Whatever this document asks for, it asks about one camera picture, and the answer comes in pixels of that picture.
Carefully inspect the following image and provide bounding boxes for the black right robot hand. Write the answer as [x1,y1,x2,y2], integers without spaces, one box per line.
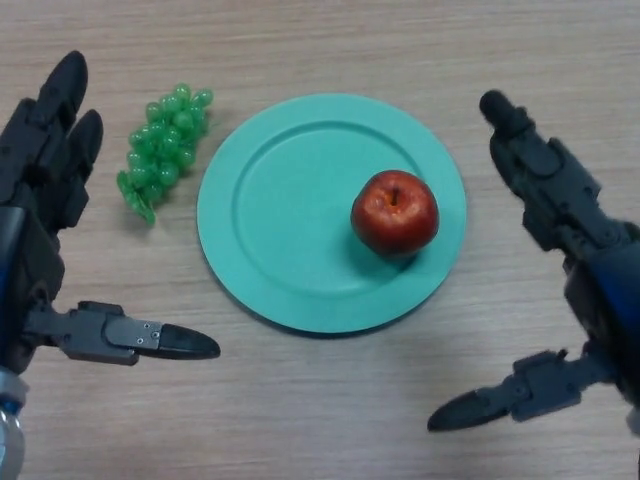
[427,89,640,434]

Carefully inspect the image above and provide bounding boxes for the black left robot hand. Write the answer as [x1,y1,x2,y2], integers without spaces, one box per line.
[0,49,222,376]

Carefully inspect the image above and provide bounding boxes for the red apple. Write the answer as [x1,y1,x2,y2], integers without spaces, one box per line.
[350,169,440,259]

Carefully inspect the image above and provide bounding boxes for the green round plate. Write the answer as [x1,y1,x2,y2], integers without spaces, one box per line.
[196,93,468,335]

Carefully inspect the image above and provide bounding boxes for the green grape bunch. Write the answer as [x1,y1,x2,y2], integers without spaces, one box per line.
[116,82,214,226]

